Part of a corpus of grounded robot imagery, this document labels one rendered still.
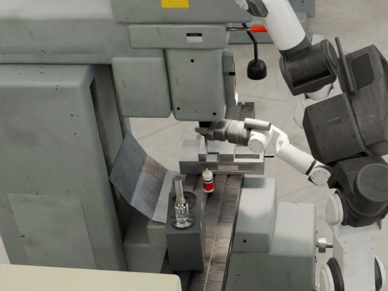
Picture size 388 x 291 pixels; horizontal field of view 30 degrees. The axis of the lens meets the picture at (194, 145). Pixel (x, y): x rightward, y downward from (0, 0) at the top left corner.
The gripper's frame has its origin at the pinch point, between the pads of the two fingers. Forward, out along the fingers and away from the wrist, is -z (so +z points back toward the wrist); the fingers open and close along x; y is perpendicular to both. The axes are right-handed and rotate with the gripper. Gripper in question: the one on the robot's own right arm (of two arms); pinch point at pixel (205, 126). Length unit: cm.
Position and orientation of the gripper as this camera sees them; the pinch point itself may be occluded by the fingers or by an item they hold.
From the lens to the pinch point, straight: 277.2
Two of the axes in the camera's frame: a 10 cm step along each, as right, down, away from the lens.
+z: 9.1, 1.8, -3.9
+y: 1.0, 8.0, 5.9
